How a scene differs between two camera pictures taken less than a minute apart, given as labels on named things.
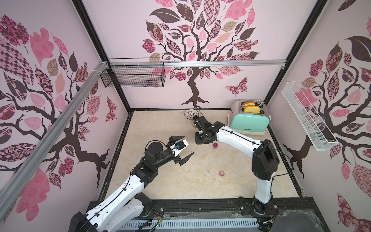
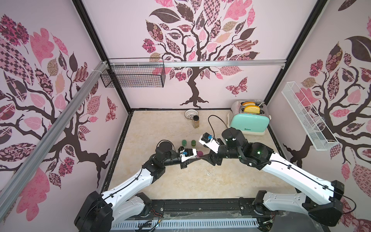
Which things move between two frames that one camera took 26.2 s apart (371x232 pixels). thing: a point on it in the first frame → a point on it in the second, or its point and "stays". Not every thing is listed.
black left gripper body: x=175 y=159 → x=183 y=165
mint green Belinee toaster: x=249 y=116 stays
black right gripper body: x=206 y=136 → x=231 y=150
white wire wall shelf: x=317 y=135 stays
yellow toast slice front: x=253 y=109 stays
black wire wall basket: x=135 y=72 stays
